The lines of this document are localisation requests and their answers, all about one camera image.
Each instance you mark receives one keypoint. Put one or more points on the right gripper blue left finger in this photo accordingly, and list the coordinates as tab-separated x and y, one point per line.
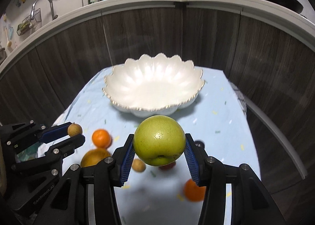
123	159

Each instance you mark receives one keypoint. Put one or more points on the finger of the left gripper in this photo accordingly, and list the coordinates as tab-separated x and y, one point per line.
53	133
66	147

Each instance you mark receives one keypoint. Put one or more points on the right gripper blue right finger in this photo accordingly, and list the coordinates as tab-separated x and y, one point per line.
199	163

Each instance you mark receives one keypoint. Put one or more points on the brown longan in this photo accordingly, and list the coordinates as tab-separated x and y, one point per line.
74	129
138	165

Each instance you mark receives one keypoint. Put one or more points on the brown longan front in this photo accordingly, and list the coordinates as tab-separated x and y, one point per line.
74	129

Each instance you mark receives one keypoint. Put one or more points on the large orange mandarin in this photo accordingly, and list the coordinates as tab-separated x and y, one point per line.
193	192

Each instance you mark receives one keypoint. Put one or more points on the small orange mandarin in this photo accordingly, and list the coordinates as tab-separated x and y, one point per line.
101	138

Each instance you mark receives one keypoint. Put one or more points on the yellow-brown mango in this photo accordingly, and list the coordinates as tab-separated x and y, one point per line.
94	156

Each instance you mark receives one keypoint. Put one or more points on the red grape tomato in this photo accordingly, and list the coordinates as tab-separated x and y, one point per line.
167	167

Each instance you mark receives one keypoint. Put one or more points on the green apple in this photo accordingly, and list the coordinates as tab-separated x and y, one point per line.
159	140

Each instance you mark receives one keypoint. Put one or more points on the dark purple plum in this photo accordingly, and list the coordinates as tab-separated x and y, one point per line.
200	144

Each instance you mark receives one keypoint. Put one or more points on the light blue confetti tablecloth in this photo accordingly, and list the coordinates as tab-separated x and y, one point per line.
155	196

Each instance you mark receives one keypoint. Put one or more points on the white scalloped ceramic bowl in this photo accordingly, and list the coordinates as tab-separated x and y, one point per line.
158	85

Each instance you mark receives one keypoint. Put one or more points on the wire sink caddy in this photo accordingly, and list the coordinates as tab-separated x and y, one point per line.
29	22

